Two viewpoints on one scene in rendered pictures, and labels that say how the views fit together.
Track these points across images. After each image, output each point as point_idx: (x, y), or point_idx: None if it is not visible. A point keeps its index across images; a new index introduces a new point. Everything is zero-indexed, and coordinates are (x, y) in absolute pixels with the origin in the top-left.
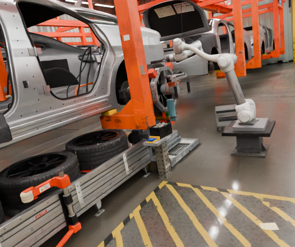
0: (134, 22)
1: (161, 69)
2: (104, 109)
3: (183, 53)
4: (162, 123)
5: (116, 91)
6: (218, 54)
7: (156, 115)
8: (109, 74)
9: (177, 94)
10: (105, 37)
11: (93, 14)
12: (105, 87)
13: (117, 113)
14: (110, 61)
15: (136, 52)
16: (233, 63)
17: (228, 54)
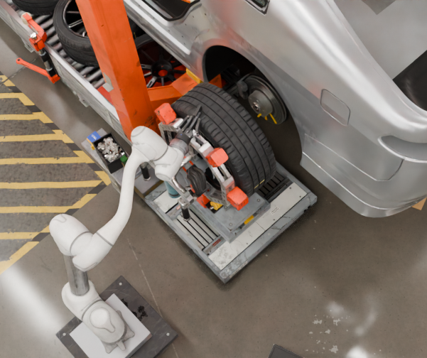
0: (87, 20)
1: (176, 131)
2: (177, 58)
3: (155, 165)
4: (109, 150)
5: None
6: (99, 231)
7: None
8: (197, 35)
9: (142, 174)
10: None
11: None
12: (187, 40)
13: (187, 84)
14: (203, 23)
15: (96, 54)
16: (60, 248)
17: (65, 238)
